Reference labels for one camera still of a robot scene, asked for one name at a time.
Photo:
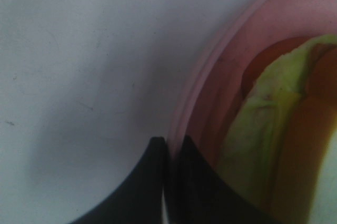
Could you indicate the yellow green sandwich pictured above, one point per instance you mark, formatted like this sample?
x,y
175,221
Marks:
x,y
279,153

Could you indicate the pink round plate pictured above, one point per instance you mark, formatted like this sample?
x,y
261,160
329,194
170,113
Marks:
x,y
214,96

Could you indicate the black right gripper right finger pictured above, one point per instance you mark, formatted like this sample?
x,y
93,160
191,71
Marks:
x,y
194,193

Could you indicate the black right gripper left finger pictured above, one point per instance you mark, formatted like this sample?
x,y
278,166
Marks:
x,y
138,199

